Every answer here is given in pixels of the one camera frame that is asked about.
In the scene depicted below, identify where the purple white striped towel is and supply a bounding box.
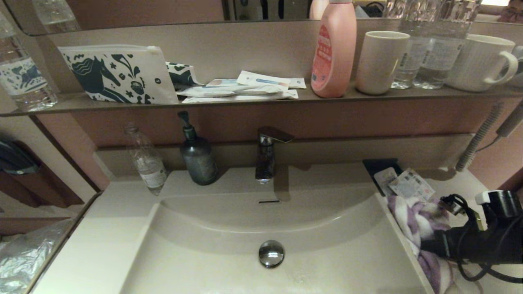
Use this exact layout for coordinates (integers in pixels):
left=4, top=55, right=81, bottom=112
left=387, top=195, right=483, bottom=294

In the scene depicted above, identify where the chrome sink faucet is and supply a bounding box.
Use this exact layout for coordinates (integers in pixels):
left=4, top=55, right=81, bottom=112
left=255, top=127, right=295, bottom=184

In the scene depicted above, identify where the white ceramic sink basin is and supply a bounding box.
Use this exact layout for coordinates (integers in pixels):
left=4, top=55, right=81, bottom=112
left=118, top=163, right=434, bottom=294

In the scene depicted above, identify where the printed paper packet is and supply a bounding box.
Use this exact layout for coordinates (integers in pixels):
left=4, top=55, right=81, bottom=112
left=388, top=168, right=436, bottom=201

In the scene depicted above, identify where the small pale plastic sachet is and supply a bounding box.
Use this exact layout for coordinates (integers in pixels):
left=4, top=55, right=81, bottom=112
left=374, top=167, right=399, bottom=197

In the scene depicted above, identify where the black flat tray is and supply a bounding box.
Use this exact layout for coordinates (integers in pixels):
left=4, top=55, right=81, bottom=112
left=362, top=158, right=403, bottom=192

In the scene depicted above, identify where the chrome drain stopper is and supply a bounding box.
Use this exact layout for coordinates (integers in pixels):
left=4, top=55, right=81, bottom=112
left=258, top=240, right=285, bottom=268

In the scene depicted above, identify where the clear water bottle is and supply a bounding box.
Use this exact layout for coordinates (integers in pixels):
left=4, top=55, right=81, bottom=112
left=413, top=0, right=483, bottom=89
left=385, top=0, right=429, bottom=89

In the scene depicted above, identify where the pink lotion bottle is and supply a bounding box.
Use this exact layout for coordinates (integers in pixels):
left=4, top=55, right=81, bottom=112
left=311, top=0, right=357, bottom=98

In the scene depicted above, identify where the white packet blue print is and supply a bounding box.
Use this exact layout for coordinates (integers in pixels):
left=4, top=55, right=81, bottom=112
left=237, top=71, right=291, bottom=91

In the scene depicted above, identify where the long flat white packet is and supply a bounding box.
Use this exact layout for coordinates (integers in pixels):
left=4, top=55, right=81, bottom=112
left=182, top=89, right=299, bottom=103

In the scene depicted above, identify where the dark pump soap dispenser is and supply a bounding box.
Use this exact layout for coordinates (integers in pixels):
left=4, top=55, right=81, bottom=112
left=178, top=111, right=219, bottom=186

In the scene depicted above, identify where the white toothbrush packet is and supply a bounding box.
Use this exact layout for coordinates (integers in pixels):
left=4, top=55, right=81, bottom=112
left=177, top=85, right=286, bottom=97

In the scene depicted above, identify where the small clear plastic bottle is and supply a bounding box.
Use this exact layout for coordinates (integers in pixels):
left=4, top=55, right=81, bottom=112
left=125, top=124, right=169, bottom=196

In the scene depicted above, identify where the small folded printed pouch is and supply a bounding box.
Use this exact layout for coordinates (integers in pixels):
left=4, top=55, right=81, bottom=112
left=166, top=62, right=203, bottom=91

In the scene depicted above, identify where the white pouch horse print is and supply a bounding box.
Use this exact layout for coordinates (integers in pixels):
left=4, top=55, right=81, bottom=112
left=58, top=44, right=179, bottom=105

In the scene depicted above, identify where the brown wooden side shelf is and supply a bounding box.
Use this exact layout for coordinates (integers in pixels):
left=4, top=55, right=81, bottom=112
left=0, top=141, right=85, bottom=209

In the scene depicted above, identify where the crumpled clear plastic bag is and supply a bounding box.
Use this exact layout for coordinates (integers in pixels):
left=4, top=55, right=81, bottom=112
left=0, top=218, right=76, bottom=294

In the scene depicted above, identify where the dark blue rounded object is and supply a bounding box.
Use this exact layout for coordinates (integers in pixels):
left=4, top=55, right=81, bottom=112
left=0, top=137, right=39, bottom=175

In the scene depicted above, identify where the water bottle blue label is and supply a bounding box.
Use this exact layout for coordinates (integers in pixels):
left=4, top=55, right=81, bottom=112
left=0, top=12, right=58, bottom=112

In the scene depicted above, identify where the grey corrugated hose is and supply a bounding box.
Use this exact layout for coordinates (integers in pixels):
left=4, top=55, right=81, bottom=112
left=455, top=102, right=504, bottom=172

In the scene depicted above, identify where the grey handset with cord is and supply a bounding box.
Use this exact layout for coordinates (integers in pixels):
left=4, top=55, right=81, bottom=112
left=476, top=108, right=523, bottom=152

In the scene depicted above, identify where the white mug with handle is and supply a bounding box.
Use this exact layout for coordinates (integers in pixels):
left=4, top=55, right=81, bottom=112
left=445, top=34, right=519, bottom=92

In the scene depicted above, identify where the brown wall shelf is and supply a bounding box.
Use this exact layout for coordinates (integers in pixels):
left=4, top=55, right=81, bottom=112
left=0, top=83, right=523, bottom=118

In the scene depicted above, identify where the white handleless cup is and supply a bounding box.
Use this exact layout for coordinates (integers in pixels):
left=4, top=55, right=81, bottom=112
left=355, top=31, right=411, bottom=96

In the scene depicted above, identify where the wall mirror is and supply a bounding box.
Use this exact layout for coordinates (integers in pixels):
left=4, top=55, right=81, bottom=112
left=0, top=0, right=523, bottom=37

